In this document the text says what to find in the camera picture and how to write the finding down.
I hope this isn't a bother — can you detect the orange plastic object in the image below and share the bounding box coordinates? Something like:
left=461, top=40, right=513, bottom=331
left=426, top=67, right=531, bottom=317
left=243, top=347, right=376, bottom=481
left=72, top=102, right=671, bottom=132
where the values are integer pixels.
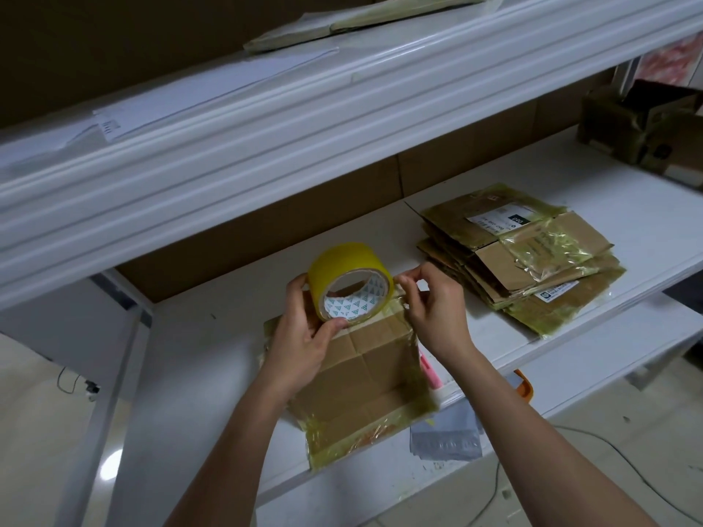
left=506, top=366, right=538, bottom=406

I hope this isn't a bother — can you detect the stack of cardboard boxes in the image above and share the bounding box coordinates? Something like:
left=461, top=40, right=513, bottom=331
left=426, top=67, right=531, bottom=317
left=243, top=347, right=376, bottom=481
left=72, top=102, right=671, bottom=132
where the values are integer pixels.
left=405, top=182, right=628, bottom=339

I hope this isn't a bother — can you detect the white paper sheet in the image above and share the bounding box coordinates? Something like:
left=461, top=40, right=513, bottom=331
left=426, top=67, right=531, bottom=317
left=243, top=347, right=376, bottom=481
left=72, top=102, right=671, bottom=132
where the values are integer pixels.
left=92, top=42, right=343, bottom=145
left=0, top=119, right=112, bottom=178

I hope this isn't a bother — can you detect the person's right forearm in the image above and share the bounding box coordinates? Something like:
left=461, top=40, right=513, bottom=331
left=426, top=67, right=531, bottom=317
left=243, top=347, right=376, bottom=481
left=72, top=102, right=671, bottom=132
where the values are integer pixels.
left=442, top=343, right=661, bottom=527

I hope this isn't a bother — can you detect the person's left forearm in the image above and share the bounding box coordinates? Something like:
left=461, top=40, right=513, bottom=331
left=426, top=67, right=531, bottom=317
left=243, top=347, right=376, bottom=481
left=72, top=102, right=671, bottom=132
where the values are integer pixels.
left=165, top=376, right=300, bottom=527

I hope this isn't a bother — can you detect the large plain cardboard box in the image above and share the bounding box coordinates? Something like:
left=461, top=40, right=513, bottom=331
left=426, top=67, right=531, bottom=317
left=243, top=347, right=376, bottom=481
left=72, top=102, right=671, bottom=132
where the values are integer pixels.
left=260, top=289, right=439, bottom=472

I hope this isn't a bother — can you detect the yellow tape roll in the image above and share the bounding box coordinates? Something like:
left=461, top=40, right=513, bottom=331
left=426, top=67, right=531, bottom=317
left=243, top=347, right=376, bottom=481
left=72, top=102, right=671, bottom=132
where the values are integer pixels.
left=304, top=241, right=398, bottom=328

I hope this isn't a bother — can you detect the package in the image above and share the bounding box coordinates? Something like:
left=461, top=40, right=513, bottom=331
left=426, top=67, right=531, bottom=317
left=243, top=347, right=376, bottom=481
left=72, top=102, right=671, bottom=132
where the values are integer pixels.
left=240, top=0, right=507, bottom=56

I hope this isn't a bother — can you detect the person's left hand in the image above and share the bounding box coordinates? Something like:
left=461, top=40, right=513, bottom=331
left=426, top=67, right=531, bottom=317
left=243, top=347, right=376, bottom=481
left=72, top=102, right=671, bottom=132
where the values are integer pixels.
left=253, top=272, right=349, bottom=404

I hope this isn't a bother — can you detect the person's right hand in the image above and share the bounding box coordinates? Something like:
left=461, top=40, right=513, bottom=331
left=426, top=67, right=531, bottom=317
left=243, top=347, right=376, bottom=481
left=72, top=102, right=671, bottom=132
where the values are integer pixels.
left=394, top=260, right=481, bottom=371

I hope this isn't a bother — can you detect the labelled taped cardboard box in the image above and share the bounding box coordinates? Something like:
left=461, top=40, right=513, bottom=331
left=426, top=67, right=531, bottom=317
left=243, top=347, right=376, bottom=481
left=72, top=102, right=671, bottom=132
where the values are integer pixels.
left=576, top=78, right=703, bottom=167

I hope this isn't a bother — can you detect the white metal shelf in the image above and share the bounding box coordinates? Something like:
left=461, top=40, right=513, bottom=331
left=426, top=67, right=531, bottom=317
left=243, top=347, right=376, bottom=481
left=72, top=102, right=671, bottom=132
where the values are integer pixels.
left=0, top=0, right=703, bottom=527

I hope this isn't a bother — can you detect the barcode label cardboard box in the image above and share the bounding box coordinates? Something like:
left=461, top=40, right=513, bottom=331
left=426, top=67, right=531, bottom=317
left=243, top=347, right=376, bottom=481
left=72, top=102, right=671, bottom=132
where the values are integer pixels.
left=641, top=102, right=703, bottom=192

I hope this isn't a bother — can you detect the red patterned panel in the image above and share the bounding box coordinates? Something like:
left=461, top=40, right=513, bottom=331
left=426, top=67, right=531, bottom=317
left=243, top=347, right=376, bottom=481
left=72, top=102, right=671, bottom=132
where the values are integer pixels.
left=633, top=31, right=703, bottom=90

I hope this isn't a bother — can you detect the pink utility knife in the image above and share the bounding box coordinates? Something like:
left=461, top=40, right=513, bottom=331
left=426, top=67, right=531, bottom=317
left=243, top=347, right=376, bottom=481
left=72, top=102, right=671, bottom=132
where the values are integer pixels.
left=418, top=353, right=445, bottom=392

